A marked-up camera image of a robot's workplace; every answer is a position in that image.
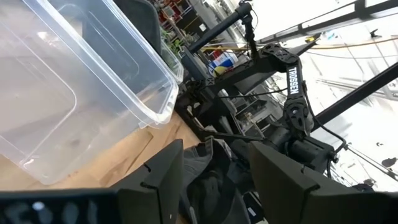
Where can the small clear plastic bin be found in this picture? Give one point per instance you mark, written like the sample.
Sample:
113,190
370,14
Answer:
173,62

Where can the black round pole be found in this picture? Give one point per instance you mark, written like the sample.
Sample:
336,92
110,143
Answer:
217,29

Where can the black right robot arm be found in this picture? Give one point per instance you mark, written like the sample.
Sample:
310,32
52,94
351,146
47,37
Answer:
293,81

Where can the dark grey cap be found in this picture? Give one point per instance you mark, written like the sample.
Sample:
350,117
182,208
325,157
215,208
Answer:
211,186

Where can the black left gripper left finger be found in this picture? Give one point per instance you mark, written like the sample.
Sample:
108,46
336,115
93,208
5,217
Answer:
152,193

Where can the blue and white box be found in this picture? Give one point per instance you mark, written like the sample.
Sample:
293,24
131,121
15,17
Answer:
225,62

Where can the large clear plastic bin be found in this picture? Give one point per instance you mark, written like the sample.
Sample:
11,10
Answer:
62,93

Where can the black frame beam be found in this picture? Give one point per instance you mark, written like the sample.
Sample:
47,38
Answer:
329,23
357,95

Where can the dark chair back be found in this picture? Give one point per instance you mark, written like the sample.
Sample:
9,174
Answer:
140,18

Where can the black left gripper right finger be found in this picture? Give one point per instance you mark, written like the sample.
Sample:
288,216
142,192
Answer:
289,193

